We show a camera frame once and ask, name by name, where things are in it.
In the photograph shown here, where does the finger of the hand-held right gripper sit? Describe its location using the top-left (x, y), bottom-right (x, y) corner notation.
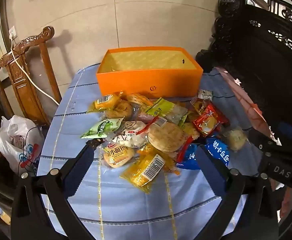
top-left (246, 127), bottom-right (282, 157)

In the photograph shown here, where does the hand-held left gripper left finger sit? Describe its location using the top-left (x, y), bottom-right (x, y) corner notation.
top-left (11, 139), bottom-right (105, 240)

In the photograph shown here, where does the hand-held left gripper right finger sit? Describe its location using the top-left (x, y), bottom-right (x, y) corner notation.
top-left (195, 144), bottom-right (279, 240)

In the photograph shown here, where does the green pea snack packet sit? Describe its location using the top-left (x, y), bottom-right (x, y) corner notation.
top-left (80, 118), bottom-right (125, 139)

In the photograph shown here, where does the white cartoon rice cracker packet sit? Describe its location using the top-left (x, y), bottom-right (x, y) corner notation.
top-left (106, 120), bottom-right (151, 149)

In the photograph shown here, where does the round brown cracker packet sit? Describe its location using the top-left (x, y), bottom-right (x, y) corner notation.
top-left (104, 100), bottom-right (134, 120)

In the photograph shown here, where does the yellow cake packet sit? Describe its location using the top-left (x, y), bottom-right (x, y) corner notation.
top-left (87, 92), bottom-right (122, 113)

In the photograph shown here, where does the green and yellow packet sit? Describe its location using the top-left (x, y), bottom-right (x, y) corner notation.
top-left (144, 97), bottom-right (176, 118)

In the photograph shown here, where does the clear packet of biscuits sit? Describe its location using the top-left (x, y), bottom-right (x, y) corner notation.
top-left (126, 93), bottom-right (154, 108)

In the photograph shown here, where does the orange cardboard box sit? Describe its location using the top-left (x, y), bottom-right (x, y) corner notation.
top-left (96, 46), bottom-right (203, 99)

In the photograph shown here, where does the person's right hand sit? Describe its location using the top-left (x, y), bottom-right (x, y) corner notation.
top-left (270, 180), bottom-right (292, 214)

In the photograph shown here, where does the blue snack packet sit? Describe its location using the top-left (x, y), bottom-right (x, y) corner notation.
top-left (176, 137), bottom-right (230, 170)

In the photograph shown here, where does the clear pale pastry packet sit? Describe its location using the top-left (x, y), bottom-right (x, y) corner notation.
top-left (221, 126), bottom-right (249, 152)

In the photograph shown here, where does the small bread packet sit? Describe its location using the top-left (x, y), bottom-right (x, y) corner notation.
top-left (102, 142), bottom-right (140, 169)

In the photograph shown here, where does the pink paper bag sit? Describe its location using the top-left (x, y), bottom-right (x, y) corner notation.
top-left (215, 66), bottom-right (282, 145)

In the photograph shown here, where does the red cake packet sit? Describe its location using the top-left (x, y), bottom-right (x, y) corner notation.
top-left (192, 104), bottom-right (230, 137)

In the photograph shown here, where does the round flatbread packet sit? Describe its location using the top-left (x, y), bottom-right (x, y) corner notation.
top-left (147, 121), bottom-right (194, 153)

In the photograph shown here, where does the blue striped tablecloth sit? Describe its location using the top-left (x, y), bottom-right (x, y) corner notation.
top-left (36, 65), bottom-right (274, 240)

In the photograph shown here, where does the yellow barcode packet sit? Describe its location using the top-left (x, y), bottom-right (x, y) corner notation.
top-left (119, 150), bottom-right (166, 194)

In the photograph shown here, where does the clear grey snack packet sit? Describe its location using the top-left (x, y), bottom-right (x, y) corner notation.
top-left (165, 105), bottom-right (189, 124)

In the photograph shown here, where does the white plastic bag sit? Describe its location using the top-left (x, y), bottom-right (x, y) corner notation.
top-left (0, 115), bottom-right (45, 177)

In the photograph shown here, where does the yellow cookie packet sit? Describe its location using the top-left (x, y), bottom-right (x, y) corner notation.
top-left (190, 97), bottom-right (211, 113)

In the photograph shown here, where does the small white green packet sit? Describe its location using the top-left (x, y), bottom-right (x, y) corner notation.
top-left (198, 89), bottom-right (214, 100)

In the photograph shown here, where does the dark carved wooden furniture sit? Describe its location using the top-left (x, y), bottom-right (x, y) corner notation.
top-left (195, 0), bottom-right (292, 140)

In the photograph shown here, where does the purple snack packet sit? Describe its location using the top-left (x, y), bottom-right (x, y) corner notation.
top-left (132, 112), bottom-right (159, 124)

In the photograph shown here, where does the carved wooden chair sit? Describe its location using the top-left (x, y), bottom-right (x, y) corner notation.
top-left (0, 26), bottom-right (62, 128)

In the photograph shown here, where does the white power cable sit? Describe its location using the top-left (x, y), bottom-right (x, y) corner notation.
top-left (9, 34), bottom-right (60, 105)

